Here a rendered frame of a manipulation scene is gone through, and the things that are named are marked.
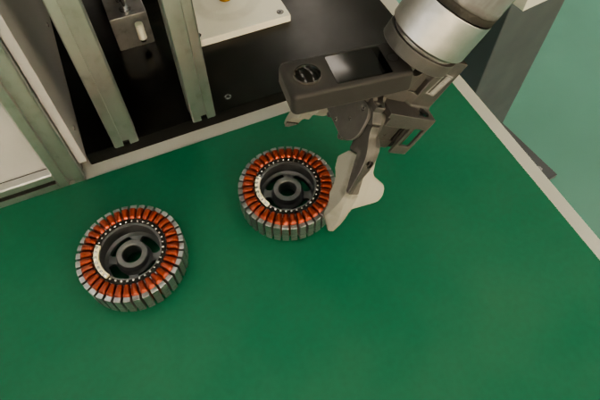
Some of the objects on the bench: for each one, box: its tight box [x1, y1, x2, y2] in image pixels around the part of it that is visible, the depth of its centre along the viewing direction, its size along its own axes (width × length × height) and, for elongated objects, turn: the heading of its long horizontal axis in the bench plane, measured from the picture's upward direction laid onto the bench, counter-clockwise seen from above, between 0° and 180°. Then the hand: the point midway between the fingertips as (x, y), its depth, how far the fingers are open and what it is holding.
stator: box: [238, 146, 335, 241], centre depth 60 cm, size 11×11×4 cm
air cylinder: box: [98, 0, 154, 51], centre depth 73 cm, size 5×8×6 cm
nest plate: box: [187, 0, 290, 46], centre depth 78 cm, size 15×15×1 cm
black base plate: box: [50, 0, 393, 164], centre depth 85 cm, size 47×64×2 cm
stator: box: [75, 205, 188, 312], centre depth 55 cm, size 11×11×4 cm
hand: (300, 175), depth 58 cm, fingers open, 14 cm apart
